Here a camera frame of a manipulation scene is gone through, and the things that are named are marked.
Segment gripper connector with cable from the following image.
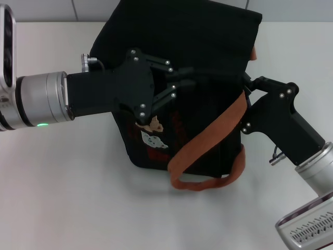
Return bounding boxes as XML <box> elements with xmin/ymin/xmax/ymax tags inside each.
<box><xmin>269</xmin><ymin>145</ymin><xmax>287</xmax><ymax>165</ymax></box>
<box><xmin>80</xmin><ymin>53</ymin><xmax>105</xmax><ymax>73</ymax></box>

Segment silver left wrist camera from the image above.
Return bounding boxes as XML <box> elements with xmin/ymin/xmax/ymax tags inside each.
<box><xmin>0</xmin><ymin>5</ymin><xmax>18</xmax><ymax>98</ymax></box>

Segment right gripper connector with cable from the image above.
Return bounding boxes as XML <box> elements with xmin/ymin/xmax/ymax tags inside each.
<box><xmin>269</xmin><ymin>145</ymin><xmax>287</xmax><ymax>165</ymax></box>

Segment black food bag orange straps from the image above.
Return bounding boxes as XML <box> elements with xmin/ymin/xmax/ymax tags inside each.
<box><xmin>89</xmin><ymin>0</ymin><xmax>263</xmax><ymax>192</ymax></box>

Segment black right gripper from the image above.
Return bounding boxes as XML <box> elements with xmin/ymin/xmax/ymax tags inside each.
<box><xmin>240</xmin><ymin>73</ymin><xmax>327</xmax><ymax>166</ymax></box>

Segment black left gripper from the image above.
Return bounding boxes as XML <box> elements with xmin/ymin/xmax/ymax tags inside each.
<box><xmin>66</xmin><ymin>48</ymin><xmax>196</xmax><ymax>123</ymax></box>

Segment left gripper connector with cable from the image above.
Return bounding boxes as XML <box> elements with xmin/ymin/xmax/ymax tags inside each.
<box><xmin>80</xmin><ymin>53</ymin><xmax>105</xmax><ymax>73</ymax></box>

